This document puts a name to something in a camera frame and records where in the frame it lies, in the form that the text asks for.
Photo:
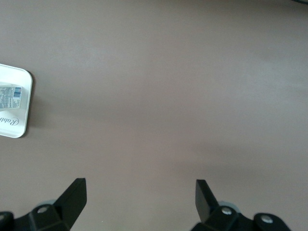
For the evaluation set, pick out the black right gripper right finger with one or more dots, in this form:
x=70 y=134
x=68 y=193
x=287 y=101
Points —
x=207 y=207

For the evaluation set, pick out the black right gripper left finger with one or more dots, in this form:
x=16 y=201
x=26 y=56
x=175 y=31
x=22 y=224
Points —
x=69 y=202

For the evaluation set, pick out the cream rabbit print tray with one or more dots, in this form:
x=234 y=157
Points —
x=14 y=74

